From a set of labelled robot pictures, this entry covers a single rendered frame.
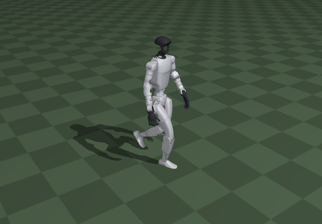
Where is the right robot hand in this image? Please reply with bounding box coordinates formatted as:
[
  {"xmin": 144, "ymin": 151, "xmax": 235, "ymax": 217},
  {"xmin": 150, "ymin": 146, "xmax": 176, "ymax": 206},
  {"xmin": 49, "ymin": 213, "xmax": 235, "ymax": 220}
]
[{"xmin": 147, "ymin": 106, "xmax": 160, "ymax": 126}]

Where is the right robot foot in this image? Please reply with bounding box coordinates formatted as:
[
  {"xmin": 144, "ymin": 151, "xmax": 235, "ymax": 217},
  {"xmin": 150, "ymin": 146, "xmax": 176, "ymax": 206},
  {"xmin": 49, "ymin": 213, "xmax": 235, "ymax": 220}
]
[{"xmin": 158, "ymin": 158, "xmax": 177, "ymax": 169}]

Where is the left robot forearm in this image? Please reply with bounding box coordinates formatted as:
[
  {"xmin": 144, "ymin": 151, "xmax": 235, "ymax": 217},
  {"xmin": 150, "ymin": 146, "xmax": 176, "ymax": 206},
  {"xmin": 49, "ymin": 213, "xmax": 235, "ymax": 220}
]
[{"xmin": 174, "ymin": 77, "xmax": 186, "ymax": 95}]

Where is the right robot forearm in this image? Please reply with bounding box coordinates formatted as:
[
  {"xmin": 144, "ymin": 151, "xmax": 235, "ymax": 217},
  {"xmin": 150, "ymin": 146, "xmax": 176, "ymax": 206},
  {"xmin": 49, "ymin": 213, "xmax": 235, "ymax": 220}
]
[{"xmin": 143, "ymin": 85, "xmax": 153, "ymax": 112}]

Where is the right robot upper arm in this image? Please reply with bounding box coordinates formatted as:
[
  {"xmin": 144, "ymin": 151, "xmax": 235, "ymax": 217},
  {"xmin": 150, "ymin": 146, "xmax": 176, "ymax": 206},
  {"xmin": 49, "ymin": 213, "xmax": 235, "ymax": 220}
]
[{"xmin": 143, "ymin": 60, "xmax": 157, "ymax": 91}]

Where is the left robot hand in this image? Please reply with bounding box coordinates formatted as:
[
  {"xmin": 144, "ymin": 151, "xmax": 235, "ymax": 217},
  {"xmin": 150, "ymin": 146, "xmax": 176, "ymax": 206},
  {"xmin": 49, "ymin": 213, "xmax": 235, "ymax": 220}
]
[{"xmin": 181, "ymin": 90, "xmax": 190, "ymax": 109}]

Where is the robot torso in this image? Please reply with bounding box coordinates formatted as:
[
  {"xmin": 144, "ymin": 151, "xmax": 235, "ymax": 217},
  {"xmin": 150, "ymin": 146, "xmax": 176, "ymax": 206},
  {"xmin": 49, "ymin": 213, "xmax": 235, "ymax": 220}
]
[{"xmin": 150, "ymin": 54, "xmax": 172, "ymax": 106}]

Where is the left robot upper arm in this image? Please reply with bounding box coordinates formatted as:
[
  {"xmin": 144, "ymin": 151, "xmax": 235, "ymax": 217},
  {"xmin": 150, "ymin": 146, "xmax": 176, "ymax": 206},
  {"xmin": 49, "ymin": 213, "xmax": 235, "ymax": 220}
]
[{"xmin": 169, "ymin": 55, "xmax": 179, "ymax": 80}]

